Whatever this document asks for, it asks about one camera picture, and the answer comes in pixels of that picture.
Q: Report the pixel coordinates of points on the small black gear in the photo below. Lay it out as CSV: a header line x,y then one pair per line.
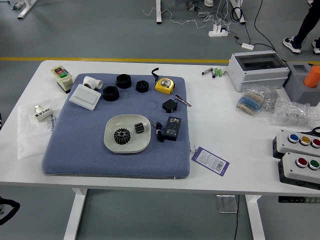
x,y
140,128

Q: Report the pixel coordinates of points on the big black gear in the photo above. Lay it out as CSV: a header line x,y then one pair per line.
x,y
122,136

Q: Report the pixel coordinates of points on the small black plastic nut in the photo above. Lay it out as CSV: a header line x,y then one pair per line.
x,y
142,86

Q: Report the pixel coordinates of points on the big black plastic nut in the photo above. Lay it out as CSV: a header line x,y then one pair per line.
x,y
110,93
123,81

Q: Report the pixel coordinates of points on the grey three-button control box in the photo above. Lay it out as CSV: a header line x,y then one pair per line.
x,y
282,146

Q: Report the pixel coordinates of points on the grey two-button control box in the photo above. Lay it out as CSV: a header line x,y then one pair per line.
x,y
292,172

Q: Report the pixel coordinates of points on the black digital display meter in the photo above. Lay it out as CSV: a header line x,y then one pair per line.
x,y
172,128

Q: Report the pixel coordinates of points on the white square dish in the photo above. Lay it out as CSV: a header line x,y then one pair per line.
x,y
140,145

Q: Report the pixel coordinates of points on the yellow tape measure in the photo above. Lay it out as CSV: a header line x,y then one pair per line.
x,y
163,85

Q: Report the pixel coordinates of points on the purple paper tag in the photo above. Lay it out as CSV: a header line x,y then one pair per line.
x,y
210,161

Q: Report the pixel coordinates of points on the blue-grey quilted mat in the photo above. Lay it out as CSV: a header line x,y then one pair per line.
x,y
100,162

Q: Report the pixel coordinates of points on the white pipe tee fitting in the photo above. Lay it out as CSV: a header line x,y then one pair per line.
x,y
91,82

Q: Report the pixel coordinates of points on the bag of blue resistors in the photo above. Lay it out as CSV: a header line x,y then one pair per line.
x,y
250,102

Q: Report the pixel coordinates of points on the white power strip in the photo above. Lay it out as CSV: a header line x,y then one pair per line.
x,y
218,32

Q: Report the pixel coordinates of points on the white background desk leg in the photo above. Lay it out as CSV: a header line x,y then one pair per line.
x,y
26,8
238,10
159,12

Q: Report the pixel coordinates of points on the clear bag of screws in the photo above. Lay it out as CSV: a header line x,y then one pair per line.
x,y
270,101

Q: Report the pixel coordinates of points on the white power adapter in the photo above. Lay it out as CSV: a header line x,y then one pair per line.
x,y
247,46

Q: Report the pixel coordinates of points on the white labelled adapter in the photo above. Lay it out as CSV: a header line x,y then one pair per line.
x,y
43,114

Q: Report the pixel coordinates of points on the white table leg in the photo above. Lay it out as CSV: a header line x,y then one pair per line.
x,y
75,215
256,220

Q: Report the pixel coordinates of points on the clear plastic bag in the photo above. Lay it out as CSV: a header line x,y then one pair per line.
x,y
30,140

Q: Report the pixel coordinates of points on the bubble wrap bag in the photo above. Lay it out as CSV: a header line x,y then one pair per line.
x,y
292,113

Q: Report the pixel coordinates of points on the grey foam block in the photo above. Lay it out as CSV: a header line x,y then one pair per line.
x,y
297,87

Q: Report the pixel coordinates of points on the orange cylinder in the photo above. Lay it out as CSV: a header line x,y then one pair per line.
x,y
312,77

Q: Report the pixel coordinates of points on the black table control panel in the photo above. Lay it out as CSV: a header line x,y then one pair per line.
x,y
297,199

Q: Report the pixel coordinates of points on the person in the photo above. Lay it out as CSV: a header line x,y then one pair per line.
x,y
306,25

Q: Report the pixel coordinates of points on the white wall switch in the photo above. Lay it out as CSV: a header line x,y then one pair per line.
x,y
85,97

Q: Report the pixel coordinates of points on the cream red-green push-button switch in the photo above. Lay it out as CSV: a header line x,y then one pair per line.
x,y
62,77

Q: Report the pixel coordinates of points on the clear under-table bracket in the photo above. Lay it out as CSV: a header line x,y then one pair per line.
x,y
226,203

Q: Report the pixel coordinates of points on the grey electrical enclosure box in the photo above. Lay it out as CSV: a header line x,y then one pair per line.
x,y
260,77

